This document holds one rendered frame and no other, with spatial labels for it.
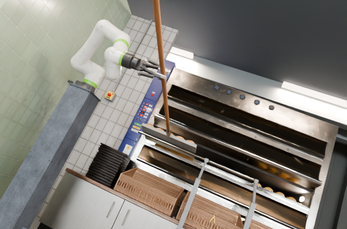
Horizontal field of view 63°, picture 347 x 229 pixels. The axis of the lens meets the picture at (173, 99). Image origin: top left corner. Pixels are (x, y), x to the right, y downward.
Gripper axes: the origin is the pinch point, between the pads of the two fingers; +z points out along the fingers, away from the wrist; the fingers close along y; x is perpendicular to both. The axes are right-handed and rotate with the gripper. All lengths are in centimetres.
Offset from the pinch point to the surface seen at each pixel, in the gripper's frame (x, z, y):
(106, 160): -119, -47, 43
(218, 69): -278, -7, -206
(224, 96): -143, 31, -82
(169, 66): -138, -44, -91
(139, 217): -109, 7, 74
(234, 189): -158, 75, 9
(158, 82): -141, -46, -67
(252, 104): -144, 62, -85
